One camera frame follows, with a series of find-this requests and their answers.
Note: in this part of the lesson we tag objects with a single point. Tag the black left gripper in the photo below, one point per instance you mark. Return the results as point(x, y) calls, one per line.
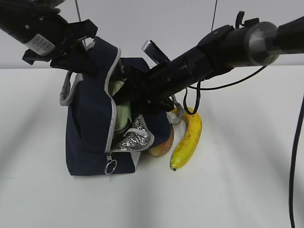
point(37, 24)

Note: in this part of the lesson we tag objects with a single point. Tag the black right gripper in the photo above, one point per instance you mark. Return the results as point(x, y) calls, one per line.
point(148, 91)

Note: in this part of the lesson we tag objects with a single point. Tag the green lid glass container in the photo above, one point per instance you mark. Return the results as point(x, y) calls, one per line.
point(123, 112)

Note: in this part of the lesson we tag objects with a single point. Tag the yellow banana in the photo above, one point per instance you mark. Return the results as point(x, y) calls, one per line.
point(188, 144)

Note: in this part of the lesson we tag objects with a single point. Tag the navy blue lunch bag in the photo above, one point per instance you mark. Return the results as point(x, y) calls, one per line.
point(92, 147)

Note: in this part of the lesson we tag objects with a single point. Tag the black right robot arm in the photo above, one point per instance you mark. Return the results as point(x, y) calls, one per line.
point(255, 44)

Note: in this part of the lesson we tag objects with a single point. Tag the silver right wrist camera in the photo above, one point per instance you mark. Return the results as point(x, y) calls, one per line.
point(154, 52)

